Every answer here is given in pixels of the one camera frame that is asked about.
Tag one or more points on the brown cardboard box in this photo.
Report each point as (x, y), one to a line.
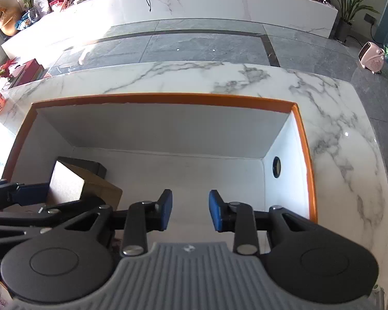
(75, 179)

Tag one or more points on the tall potted plant right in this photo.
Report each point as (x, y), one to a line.
(348, 10)

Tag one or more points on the red artificial flower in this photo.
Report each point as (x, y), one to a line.
(5, 68)

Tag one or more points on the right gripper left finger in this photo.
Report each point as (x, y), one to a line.
(144, 217)

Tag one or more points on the red book stack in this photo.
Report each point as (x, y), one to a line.
(26, 73)

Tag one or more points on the pink space heater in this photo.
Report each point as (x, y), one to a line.
(371, 57)

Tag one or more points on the orange gourd vase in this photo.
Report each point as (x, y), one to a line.
(8, 21)

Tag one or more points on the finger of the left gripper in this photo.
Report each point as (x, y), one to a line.
(50, 216)
(22, 194)

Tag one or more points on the orange storage box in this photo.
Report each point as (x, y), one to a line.
(250, 149)

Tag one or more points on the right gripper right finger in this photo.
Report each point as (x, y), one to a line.
(235, 217)

